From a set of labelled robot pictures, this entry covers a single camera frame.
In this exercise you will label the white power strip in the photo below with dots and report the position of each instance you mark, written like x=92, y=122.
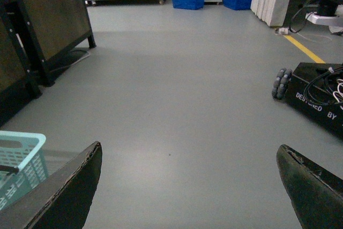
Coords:
x=282, y=31

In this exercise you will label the brown basket handle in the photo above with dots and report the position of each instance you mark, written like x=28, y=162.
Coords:
x=9, y=169

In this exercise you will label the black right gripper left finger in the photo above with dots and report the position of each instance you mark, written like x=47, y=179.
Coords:
x=61, y=201

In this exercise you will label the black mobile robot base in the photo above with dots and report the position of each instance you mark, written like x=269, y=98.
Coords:
x=311, y=91

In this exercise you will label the dark wooden shelf unit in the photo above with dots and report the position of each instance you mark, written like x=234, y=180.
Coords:
x=35, y=36

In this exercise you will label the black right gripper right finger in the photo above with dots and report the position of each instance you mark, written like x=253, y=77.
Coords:
x=314, y=192

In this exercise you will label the light blue plastic basket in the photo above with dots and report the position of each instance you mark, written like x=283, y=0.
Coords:
x=22, y=150

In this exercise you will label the grey omni wheel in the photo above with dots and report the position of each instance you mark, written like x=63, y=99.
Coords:
x=281, y=82

